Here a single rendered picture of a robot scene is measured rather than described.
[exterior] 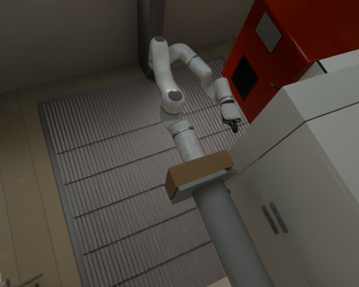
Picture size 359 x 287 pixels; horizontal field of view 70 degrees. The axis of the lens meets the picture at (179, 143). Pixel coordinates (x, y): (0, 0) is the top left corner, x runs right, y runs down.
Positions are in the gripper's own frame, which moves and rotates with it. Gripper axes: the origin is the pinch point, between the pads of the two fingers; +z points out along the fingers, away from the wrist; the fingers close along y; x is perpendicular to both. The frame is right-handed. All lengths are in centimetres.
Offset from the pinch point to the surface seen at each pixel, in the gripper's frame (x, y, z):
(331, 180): 46, -4, 42
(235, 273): 10, 23, 66
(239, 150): 1.4, 2.0, 13.1
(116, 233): -224, 80, 24
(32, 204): -232, 179, -30
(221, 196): 12.1, 21.4, 36.4
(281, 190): 18.2, -3.1, 38.9
